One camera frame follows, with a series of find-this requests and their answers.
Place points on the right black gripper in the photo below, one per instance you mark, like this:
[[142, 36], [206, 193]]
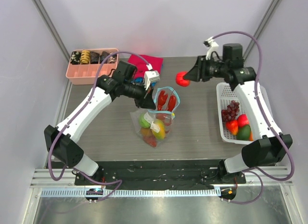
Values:
[[201, 69]]

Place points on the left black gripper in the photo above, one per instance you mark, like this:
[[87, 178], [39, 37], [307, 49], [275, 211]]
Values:
[[146, 100]]

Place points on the red toy apple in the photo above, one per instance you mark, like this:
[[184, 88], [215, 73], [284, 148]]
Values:
[[180, 79], [242, 120]]

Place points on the green toy lime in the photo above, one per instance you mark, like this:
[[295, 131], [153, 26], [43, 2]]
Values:
[[145, 120]]

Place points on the clear zip top bag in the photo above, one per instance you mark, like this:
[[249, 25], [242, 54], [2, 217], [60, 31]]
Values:
[[154, 118]]

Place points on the brown toy potato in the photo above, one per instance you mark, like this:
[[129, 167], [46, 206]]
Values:
[[146, 132]]

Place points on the yellow orange toy mango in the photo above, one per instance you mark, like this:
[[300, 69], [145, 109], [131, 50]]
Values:
[[158, 129]]

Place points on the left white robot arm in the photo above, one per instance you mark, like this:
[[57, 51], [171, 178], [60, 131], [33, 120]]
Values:
[[61, 141]]

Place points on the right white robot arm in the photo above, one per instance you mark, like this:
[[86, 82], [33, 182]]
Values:
[[270, 145]]

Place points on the white plastic basket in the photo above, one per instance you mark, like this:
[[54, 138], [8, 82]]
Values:
[[249, 124]]

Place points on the purple toy grapes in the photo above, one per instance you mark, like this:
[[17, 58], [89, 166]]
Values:
[[231, 112]]

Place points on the black dotted sock roll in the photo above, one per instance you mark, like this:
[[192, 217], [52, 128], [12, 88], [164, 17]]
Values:
[[113, 58]]

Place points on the black patterned sock roll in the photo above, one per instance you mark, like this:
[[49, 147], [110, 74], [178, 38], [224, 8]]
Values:
[[103, 56]]

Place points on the pink compartment tray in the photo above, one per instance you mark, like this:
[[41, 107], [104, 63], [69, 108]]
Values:
[[85, 74]]

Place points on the dark brown sock roll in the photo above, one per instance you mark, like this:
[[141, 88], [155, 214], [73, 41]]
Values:
[[94, 57]]

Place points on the green toy avocado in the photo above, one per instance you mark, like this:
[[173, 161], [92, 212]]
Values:
[[244, 133]]

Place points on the yellow striped sock roll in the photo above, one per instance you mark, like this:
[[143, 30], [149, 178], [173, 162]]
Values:
[[85, 57]]

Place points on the black floral sock roll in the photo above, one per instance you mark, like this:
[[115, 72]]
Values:
[[75, 57]]

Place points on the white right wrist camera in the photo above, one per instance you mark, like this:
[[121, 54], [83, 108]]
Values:
[[211, 45]]

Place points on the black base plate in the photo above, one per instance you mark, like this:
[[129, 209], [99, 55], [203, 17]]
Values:
[[168, 174]]

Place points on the perforated cable duct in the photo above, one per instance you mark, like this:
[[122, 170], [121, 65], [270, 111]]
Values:
[[94, 192]]

